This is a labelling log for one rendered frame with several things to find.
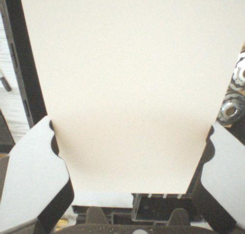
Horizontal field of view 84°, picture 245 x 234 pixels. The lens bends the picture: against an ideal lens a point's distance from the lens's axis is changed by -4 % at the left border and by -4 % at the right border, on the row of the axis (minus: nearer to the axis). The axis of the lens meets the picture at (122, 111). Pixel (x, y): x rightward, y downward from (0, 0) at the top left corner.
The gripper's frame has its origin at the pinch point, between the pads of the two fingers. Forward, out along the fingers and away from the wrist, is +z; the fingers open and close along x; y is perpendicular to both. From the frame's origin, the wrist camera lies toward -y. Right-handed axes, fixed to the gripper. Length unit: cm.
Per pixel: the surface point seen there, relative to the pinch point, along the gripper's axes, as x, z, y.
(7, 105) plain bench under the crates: -49, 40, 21
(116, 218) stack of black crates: -4, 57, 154
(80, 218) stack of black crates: -42, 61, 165
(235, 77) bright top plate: 26.8, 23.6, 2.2
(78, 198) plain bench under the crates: -27, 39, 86
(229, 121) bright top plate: 30.8, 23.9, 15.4
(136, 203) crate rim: 5.0, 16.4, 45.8
